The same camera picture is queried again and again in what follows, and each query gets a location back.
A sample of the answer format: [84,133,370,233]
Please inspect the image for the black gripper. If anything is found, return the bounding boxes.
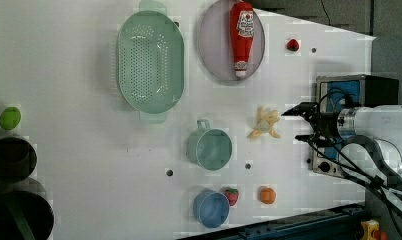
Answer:
[283,102,340,147]

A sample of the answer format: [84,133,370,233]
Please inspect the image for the peeled banana toy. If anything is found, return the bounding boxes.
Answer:
[248,105,281,140]

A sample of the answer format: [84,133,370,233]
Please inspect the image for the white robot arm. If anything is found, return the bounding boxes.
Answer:
[284,102,402,200]

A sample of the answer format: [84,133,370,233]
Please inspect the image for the black and silver toaster oven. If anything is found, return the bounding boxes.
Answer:
[312,75,399,178]

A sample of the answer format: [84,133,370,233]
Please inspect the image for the small red tomato toy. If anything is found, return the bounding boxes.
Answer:
[286,39,300,52]

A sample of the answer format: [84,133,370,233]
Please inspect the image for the orange fruit toy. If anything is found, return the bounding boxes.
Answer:
[260,188,276,204]

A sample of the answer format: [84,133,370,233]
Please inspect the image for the green mug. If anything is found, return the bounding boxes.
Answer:
[187,119,233,171]

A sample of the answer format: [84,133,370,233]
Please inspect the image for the red strawberry toy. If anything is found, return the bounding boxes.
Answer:
[224,188,239,206]

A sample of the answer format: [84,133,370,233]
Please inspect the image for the grey round plate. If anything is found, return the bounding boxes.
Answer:
[197,0,265,81]

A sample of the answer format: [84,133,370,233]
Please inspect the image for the red ketchup bottle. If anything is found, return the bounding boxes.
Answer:
[229,1,254,78]

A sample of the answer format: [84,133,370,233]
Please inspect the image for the blue cup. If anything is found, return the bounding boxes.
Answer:
[193,189,230,228]

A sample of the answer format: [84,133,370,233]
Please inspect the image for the green perforated colander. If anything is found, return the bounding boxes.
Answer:
[116,0,184,124]

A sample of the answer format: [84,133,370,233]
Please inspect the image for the green round ball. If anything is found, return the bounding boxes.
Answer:
[0,107,22,131]

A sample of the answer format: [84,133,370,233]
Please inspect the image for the black cylinder upper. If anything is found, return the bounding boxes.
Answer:
[0,137,37,183]

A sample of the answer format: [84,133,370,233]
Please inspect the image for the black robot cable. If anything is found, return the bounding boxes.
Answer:
[305,87,402,228]

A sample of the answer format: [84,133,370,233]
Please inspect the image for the blue metal frame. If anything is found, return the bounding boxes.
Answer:
[179,204,369,240]

